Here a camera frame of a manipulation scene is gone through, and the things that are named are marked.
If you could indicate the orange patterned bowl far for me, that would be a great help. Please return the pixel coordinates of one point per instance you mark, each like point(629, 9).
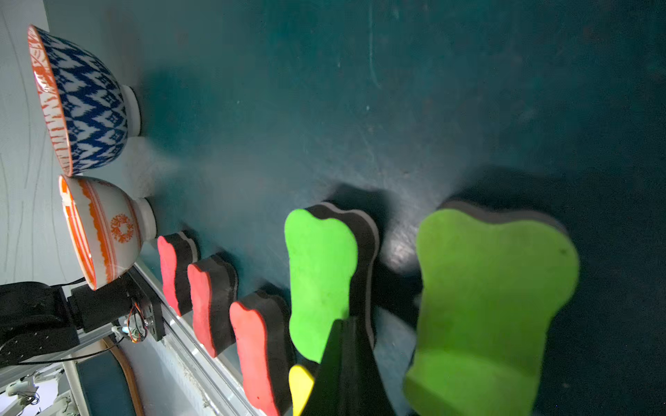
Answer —
point(89, 115)

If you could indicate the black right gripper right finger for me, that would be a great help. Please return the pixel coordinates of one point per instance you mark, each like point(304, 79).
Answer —
point(364, 393)

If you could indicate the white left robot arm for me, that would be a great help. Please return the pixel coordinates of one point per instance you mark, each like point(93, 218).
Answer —
point(39, 319)

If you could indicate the orange floral bowl near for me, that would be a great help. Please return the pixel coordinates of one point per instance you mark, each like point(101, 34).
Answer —
point(106, 226)

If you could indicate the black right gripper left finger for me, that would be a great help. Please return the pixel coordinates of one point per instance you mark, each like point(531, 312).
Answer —
point(325, 398)

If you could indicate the green eraser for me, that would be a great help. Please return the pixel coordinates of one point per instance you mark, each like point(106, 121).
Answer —
point(492, 283)
point(331, 253)

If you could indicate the yellow eraser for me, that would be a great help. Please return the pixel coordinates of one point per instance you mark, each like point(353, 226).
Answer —
point(301, 382)

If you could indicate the red eraser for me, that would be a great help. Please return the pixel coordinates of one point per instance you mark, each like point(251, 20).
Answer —
point(266, 355)
point(177, 251)
point(214, 288)

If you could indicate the aluminium front rail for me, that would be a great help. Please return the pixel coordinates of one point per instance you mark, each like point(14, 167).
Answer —
point(212, 385)

